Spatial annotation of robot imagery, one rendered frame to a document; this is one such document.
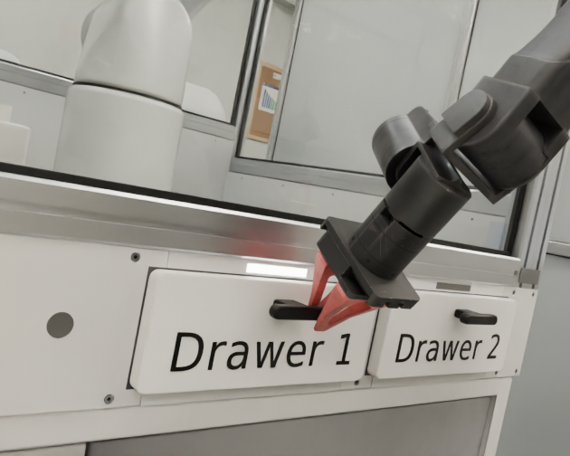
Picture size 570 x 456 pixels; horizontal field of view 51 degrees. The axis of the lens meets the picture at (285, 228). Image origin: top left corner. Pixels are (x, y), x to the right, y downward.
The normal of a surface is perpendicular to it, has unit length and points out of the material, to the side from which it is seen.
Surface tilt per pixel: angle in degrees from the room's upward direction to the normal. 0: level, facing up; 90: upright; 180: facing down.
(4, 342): 90
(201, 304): 90
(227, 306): 90
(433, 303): 90
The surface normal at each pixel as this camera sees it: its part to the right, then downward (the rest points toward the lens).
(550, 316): -0.72, -0.11
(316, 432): 0.62, 0.16
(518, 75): -0.69, -0.48
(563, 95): 0.33, 0.39
